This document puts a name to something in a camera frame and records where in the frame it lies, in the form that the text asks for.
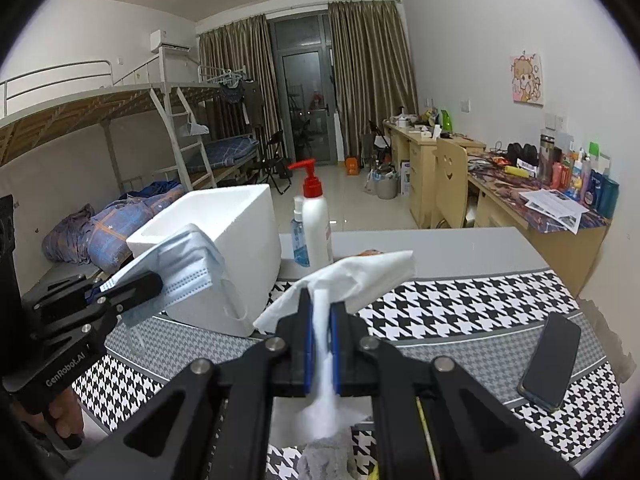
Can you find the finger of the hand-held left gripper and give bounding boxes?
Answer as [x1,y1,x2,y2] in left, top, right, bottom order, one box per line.
[86,272,165,320]
[21,274,92,312]

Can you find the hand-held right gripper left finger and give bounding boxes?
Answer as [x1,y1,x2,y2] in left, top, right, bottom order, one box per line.
[65,294,317,480]

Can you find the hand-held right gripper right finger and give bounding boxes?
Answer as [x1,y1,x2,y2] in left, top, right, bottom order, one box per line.
[327,302,582,480]

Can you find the blue face mask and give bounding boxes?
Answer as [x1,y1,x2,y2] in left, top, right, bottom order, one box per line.
[100,223,249,356]

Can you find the white tissue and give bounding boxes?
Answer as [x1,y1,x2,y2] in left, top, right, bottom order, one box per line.
[253,250,417,443]

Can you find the white foam box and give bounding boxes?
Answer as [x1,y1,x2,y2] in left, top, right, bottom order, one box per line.
[126,183,283,338]

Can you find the person's left hand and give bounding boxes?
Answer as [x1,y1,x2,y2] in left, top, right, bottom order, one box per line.
[46,389,86,442]

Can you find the blue plaid quilt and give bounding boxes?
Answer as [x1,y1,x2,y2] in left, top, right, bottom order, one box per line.
[41,182,186,267]

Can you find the blue sanitizer spray bottle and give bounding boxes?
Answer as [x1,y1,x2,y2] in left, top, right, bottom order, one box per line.
[291,196,312,267]

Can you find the white red pump lotion bottle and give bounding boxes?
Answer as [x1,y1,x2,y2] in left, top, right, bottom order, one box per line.
[287,158,335,268]

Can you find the grey cloth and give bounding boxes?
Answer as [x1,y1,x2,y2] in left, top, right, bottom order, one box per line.
[299,437,353,480]

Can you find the houndstooth table mat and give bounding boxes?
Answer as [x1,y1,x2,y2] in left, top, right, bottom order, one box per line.
[72,269,628,480]

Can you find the white bed ladder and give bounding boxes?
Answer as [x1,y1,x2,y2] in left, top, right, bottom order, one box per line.
[150,86,218,191]

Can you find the metal bunk bed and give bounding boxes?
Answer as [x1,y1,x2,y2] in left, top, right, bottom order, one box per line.
[197,65,262,187]
[0,59,223,311]

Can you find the grey bucket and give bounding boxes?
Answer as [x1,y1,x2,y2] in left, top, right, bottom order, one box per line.
[372,167,401,200]

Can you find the blue plaid mattress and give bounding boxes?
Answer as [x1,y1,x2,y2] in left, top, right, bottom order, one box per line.
[202,135,260,170]

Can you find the white hanging bag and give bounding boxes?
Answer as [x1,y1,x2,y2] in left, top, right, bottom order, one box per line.
[180,114,210,137]

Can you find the black folding chair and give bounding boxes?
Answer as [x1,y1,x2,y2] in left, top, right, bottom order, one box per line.
[252,130,296,195]

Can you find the wooden smiley chair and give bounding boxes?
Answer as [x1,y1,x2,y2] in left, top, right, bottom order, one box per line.
[431,137,471,229]

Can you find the black smartphone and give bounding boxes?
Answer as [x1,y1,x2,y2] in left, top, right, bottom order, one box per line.
[517,312,582,413]

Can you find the hanging dark clothes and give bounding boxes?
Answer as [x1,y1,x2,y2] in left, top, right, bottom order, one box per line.
[217,79,263,126]

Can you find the wooden desk with printed mat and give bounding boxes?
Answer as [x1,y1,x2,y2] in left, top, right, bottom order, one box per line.
[467,157,613,301]

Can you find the brown curtain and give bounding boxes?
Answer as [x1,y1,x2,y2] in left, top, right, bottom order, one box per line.
[198,14,281,181]
[327,0,420,163]

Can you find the white air conditioner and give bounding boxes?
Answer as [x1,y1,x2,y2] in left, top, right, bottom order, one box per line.
[150,30,192,52]

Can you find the glass balcony door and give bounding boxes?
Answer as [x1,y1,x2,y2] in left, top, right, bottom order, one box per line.
[268,12,346,166]

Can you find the printed paper sheets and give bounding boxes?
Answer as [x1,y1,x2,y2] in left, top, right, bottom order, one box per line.
[520,187,590,234]

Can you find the black headphones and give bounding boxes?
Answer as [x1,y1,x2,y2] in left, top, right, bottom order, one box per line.
[506,142,540,168]

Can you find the row of toiletry bottles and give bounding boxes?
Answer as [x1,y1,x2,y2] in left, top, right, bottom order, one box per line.
[539,130,621,218]

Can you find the cartoon wall poster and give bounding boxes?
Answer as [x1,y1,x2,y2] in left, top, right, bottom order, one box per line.
[510,51,545,107]

